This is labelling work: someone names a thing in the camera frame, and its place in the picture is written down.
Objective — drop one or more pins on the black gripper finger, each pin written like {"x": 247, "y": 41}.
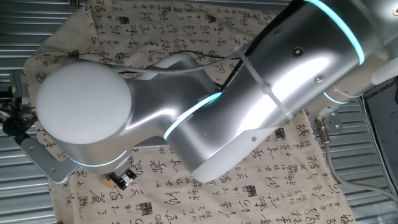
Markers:
{"x": 119, "y": 183}
{"x": 130, "y": 177}

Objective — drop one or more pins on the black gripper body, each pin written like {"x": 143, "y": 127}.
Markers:
{"x": 119, "y": 170}

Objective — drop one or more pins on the small wooden cube block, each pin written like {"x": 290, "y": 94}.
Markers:
{"x": 107, "y": 183}

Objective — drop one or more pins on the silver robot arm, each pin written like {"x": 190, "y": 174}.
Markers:
{"x": 217, "y": 109}

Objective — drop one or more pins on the calligraphy print beige tablecloth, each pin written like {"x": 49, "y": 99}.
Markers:
{"x": 248, "y": 186}

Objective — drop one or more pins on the printed poster sheet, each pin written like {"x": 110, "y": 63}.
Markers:
{"x": 382, "y": 124}

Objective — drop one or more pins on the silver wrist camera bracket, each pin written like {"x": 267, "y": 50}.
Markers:
{"x": 49, "y": 163}

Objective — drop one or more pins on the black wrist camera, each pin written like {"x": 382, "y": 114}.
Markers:
{"x": 18, "y": 127}

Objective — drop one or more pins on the silver camera box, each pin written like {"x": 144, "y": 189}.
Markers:
{"x": 20, "y": 87}

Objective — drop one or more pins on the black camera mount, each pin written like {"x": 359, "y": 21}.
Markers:
{"x": 6, "y": 105}

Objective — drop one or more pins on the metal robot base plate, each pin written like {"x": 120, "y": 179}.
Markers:
{"x": 335, "y": 123}

